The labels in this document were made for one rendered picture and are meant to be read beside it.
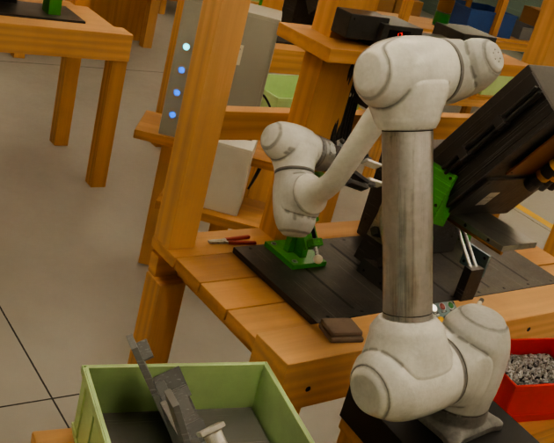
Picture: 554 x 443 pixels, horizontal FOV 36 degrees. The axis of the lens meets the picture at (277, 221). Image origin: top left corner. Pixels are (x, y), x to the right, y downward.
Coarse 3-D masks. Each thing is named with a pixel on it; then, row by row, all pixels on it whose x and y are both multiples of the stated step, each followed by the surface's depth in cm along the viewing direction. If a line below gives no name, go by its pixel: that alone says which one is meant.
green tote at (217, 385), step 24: (96, 384) 177; (120, 384) 179; (144, 384) 182; (192, 384) 186; (216, 384) 189; (240, 384) 191; (264, 384) 191; (96, 408) 164; (120, 408) 182; (144, 408) 185; (216, 408) 192; (264, 408) 190; (288, 408) 179; (72, 432) 181; (96, 432) 163; (288, 432) 178
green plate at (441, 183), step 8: (440, 168) 251; (440, 176) 250; (448, 176) 248; (456, 176) 246; (440, 184) 250; (448, 184) 248; (440, 192) 249; (448, 192) 248; (440, 200) 249; (440, 208) 249; (448, 208) 254; (440, 216) 253; (440, 224) 255
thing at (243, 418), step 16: (112, 416) 180; (128, 416) 181; (144, 416) 183; (160, 416) 184; (208, 416) 188; (224, 416) 189; (240, 416) 191; (112, 432) 175; (128, 432) 177; (144, 432) 178; (160, 432) 179; (224, 432) 184; (240, 432) 186; (256, 432) 187
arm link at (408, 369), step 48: (384, 48) 158; (432, 48) 162; (384, 96) 158; (432, 96) 161; (384, 144) 166; (432, 144) 166; (384, 192) 168; (432, 192) 167; (384, 240) 169; (432, 240) 169; (384, 288) 171; (432, 288) 170; (384, 336) 168; (432, 336) 167; (384, 384) 164; (432, 384) 168
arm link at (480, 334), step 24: (456, 312) 182; (480, 312) 182; (456, 336) 179; (480, 336) 177; (504, 336) 179; (480, 360) 177; (504, 360) 180; (480, 384) 179; (456, 408) 184; (480, 408) 185
